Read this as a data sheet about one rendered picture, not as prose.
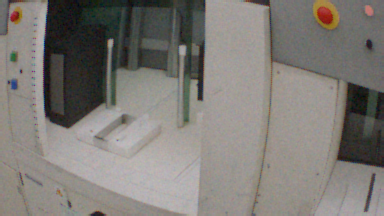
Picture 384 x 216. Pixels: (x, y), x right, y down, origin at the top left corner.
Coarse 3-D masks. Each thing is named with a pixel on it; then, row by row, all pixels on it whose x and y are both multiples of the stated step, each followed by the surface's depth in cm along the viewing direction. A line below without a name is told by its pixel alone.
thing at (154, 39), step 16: (80, 16) 182; (128, 16) 218; (144, 16) 216; (160, 16) 213; (176, 16) 203; (128, 32) 222; (144, 32) 219; (160, 32) 216; (176, 32) 206; (16, 48) 136; (128, 48) 217; (144, 48) 220; (160, 48) 216; (176, 48) 208; (192, 48) 211; (32, 64) 133; (128, 64) 220; (144, 64) 224; (160, 64) 221; (176, 64) 211; (192, 64) 215; (64, 208) 149
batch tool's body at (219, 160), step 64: (64, 0) 166; (128, 0) 170; (192, 0) 161; (256, 0) 100; (64, 64) 159; (256, 64) 100; (64, 128) 167; (192, 128) 173; (256, 128) 104; (64, 192) 146; (128, 192) 134; (192, 192) 137; (256, 192) 115
